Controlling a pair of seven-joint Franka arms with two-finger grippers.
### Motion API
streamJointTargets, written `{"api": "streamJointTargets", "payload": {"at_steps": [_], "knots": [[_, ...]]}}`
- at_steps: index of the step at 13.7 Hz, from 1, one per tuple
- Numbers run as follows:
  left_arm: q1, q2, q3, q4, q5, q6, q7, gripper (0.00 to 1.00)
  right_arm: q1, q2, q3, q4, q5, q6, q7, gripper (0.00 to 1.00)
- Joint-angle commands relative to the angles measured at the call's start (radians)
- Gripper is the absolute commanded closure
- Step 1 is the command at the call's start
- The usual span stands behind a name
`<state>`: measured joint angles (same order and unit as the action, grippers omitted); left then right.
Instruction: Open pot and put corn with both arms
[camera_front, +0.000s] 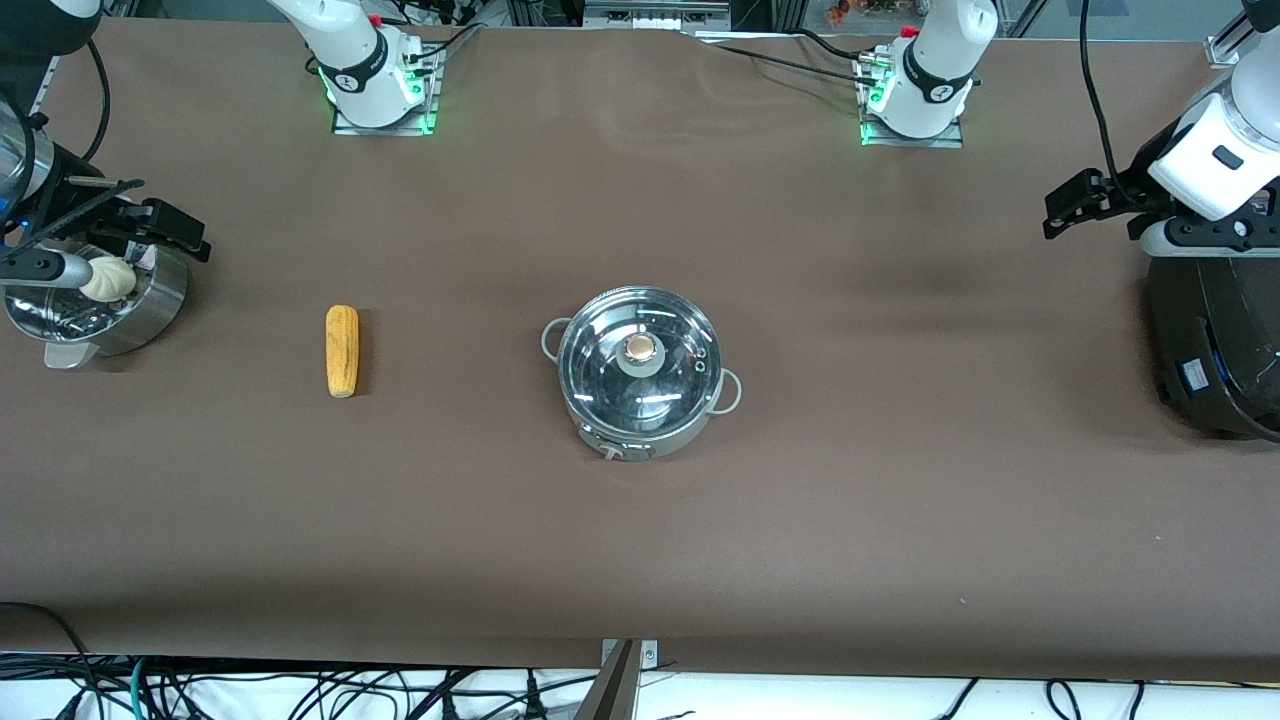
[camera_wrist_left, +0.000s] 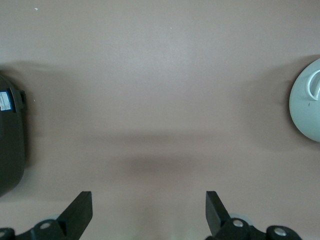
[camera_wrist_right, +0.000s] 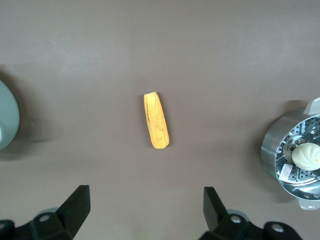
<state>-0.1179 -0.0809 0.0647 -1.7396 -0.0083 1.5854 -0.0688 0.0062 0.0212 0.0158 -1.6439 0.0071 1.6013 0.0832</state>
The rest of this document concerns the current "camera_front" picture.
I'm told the yellow corn cob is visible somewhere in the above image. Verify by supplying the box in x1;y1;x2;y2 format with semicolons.
325;304;360;399

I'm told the glass pot lid with knob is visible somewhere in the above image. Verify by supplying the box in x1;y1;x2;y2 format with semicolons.
557;290;723;433

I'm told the white steamed bun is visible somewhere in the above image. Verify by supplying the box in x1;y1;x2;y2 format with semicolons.
78;256;138;304

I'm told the black rice cooker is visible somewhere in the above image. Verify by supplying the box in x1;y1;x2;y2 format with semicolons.
1145;185;1280;443

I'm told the brown table mat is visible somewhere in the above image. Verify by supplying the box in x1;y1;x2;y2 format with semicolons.
0;18;1280;683

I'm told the aluminium frame profile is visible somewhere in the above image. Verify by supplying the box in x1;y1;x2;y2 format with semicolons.
1205;0;1280;69
28;55;63;113

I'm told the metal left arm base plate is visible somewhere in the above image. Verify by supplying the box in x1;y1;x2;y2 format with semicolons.
858;55;966;149

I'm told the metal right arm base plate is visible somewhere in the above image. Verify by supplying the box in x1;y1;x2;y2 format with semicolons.
332;45;441;136

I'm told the black base cable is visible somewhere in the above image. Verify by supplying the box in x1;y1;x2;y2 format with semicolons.
712;44;871;81
405;22;488;63
690;28;873;63

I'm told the black looped floor cable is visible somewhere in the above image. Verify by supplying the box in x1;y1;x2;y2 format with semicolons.
0;602;96;720

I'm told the grey metal frame box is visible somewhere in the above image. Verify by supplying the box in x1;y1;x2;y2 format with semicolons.
583;0;733;31

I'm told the steel pot with handles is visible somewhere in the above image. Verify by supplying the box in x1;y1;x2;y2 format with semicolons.
541;287;745;463

